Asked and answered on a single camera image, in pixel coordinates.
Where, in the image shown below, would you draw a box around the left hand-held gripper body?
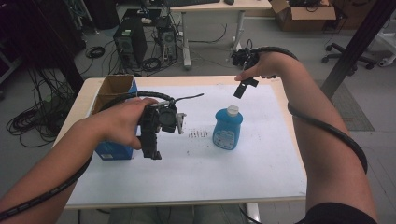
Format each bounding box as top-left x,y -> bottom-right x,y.
138,98 -> 188,135

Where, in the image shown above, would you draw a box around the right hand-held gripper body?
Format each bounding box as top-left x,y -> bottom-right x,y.
231,46 -> 260,71

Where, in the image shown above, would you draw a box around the blue bottle with white cap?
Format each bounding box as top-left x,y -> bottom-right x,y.
212,105 -> 244,151

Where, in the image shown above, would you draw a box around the blue cardboard box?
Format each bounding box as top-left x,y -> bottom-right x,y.
89,74 -> 140,161

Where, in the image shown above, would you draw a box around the person's right hand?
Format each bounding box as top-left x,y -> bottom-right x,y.
234,51 -> 296,82

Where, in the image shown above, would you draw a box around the person's left hand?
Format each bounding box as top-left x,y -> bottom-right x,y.
92,97 -> 160,150

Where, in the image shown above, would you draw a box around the white-legged wooden desk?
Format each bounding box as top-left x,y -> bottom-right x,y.
169,0 -> 274,71

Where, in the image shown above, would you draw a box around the open brown cardboard box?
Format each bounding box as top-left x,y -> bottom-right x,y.
270,0 -> 338,33

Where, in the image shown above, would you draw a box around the white table mat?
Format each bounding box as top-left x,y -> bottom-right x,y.
65,83 -> 308,207

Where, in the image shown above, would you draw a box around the black keyboard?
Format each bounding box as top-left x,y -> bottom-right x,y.
163,0 -> 221,7

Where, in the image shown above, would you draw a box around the small grey computer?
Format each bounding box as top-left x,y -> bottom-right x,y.
156,17 -> 179,63

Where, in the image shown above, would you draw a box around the black computer tower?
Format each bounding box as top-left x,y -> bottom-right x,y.
112,16 -> 149,70

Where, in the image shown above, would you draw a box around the black office chair base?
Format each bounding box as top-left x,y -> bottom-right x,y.
321,42 -> 378,71

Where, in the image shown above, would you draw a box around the grey floor mat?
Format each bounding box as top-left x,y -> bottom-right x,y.
314,78 -> 375,133

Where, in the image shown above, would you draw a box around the white table leg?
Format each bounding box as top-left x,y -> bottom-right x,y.
245,203 -> 262,224

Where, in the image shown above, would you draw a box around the person's black sleeve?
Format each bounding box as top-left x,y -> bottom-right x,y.
293,202 -> 379,224

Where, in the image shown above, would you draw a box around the black curtain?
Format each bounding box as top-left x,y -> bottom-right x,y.
0,0 -> 88,92

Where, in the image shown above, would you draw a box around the coiled black cable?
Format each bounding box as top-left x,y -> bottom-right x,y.
141,57 -> 163,73
84,45 -> 106,60

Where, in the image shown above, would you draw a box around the black metal post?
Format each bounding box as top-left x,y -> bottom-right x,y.
319,0 -> 396,101

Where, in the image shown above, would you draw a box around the tangle of black floor cables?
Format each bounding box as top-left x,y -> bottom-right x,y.
6,66 -> 78,148

